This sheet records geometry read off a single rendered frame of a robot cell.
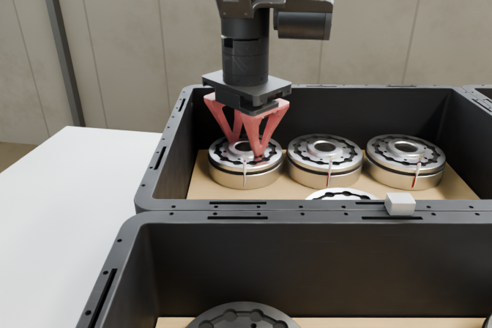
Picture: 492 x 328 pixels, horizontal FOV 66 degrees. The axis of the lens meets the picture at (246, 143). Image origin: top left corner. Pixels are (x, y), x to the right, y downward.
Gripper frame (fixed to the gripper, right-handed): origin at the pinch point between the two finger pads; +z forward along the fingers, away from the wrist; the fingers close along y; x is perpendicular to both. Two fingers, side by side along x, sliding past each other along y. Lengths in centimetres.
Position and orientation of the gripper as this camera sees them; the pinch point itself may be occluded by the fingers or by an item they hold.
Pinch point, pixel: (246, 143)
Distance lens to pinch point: 51.9
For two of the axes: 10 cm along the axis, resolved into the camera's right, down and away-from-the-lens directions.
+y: -6.9, -3.4, 6.4
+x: -7.3, 3.3, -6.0
